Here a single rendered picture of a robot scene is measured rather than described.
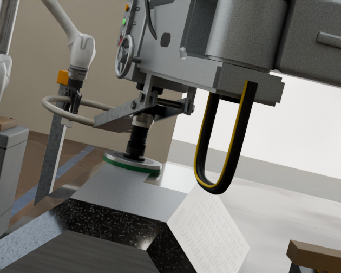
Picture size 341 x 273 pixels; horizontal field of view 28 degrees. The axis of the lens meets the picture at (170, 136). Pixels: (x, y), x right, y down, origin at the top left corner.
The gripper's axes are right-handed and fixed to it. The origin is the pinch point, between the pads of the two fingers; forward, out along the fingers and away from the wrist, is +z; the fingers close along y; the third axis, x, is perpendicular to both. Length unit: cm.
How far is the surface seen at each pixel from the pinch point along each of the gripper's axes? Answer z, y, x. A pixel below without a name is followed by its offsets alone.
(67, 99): -10.1, 2.0, -3.5
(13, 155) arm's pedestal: 18.9, 2.8, -24.9
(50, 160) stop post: 42, -75, 36
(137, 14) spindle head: -57, 81, -26
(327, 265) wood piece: -1, 166, 2
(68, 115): -9.5, 36.4, -19.9
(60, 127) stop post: 21, -75, 37
